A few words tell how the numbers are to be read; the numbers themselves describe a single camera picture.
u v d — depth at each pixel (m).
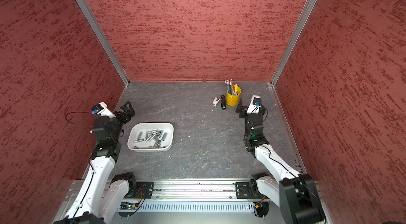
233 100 1.01
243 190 0.74
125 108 0.69
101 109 0.64
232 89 1.02
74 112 0.59
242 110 0.72
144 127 0.94
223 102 1.06
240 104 0.77
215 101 1.07
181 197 0.74
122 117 0.68
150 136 0.92
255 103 0.67
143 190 0.73
